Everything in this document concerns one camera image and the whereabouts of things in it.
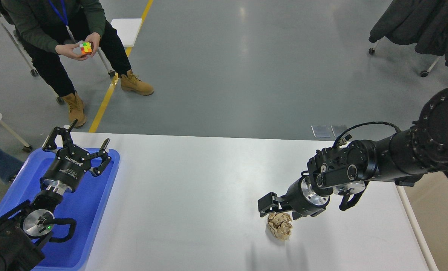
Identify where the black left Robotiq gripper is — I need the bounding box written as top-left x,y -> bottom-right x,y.
40,119 -> 112,192

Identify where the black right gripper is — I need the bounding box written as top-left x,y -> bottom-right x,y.
258,176 -> 329,220

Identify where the brown paper ball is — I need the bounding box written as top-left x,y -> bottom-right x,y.
267,213 -> 293,241

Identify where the colourful Rubik's cube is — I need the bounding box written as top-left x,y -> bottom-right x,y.
79,42 -> 93,56

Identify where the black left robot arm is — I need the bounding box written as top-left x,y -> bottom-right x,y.
0,127 -> 120,271

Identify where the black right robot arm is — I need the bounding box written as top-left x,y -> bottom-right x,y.
258,88 -> 448,220

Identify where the person's right hand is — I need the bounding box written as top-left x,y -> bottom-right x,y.
55,43 -> 88,61

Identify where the person's left hand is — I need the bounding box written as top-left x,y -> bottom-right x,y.
84,32 -> 101,57

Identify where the blue plastic tray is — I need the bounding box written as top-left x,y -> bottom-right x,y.
0,149 -> 120,271

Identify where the tan right boot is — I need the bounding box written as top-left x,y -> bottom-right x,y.
61,91 -> 87,128

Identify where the tan boot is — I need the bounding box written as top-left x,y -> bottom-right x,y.
61,91 -> 87,128
119,69 -> 154,96

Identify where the left metal floor plate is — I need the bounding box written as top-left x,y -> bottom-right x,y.
311,125 -> 331,138

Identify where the metal floor plate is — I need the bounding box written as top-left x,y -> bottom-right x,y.
330,125 -> 348,137
311,125 -> 331,138

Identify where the tan left boot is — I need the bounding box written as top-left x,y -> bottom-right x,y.
119,69 -> 154,96

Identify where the right metal floor plate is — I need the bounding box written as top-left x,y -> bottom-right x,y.
330,125 -> 348,137

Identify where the person in green sweater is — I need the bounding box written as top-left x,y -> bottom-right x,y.
0,0 -> 132,97

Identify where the white foam board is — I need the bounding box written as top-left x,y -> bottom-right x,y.
111,18 -> 143,48

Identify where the beige plastic bin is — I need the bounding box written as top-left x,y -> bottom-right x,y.
397,172 -> 448,271

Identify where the grey office chair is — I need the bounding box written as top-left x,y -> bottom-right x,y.
0,13 -> 116,105

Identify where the black coat on chair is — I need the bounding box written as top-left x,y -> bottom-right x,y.
368,0 -> 448,67

